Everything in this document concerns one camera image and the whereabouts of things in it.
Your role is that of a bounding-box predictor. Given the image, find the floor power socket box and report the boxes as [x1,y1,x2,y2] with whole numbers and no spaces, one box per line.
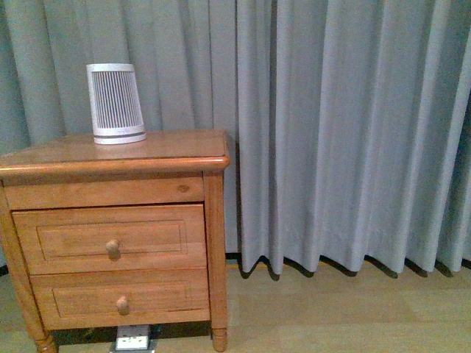
[109,325,157,353]

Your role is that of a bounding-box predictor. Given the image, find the white ribbed air purifier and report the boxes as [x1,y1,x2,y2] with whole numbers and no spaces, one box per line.
[86,63,146,145]

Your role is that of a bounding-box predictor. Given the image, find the wooden nightstand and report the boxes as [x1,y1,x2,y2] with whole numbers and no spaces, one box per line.
[1,129,230,352]

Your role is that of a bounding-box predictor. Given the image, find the wooden drawer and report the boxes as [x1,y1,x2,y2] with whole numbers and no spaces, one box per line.
[13,204,206,274]
[31,268,210,329]

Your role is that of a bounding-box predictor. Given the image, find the grey curtain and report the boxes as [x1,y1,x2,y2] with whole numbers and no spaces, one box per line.
[1,1,470,274]

